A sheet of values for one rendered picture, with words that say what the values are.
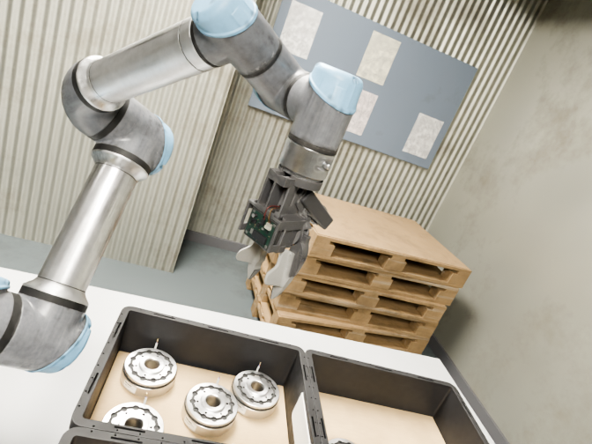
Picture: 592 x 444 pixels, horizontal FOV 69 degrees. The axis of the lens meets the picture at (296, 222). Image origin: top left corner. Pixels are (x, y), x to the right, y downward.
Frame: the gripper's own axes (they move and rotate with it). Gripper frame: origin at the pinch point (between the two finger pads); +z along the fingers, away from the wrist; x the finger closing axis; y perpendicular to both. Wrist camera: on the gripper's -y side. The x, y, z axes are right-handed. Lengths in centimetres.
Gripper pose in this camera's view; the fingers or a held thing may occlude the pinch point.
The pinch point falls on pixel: (266, 281)
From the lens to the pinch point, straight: 72.9
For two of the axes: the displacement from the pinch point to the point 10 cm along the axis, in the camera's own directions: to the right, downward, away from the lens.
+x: 6.9, 4.9, -5.3
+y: -6.3, 0.4, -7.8
